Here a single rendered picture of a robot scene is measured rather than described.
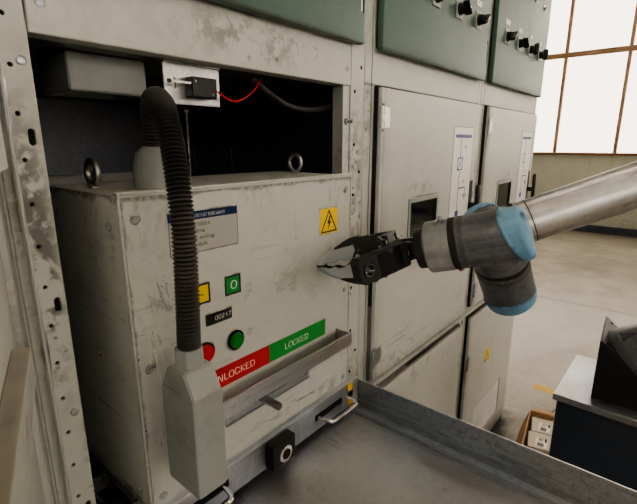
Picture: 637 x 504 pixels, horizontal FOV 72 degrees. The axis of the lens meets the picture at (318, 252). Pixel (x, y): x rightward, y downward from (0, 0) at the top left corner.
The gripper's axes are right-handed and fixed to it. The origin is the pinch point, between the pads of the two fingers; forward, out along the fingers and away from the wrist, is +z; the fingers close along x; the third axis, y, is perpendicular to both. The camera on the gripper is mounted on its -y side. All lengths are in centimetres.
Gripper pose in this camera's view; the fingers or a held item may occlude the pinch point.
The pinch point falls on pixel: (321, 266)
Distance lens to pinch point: 84.4
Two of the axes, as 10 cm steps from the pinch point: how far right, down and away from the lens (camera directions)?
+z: -8.8, 1.5, 4.5
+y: 4.2, -2.2, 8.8
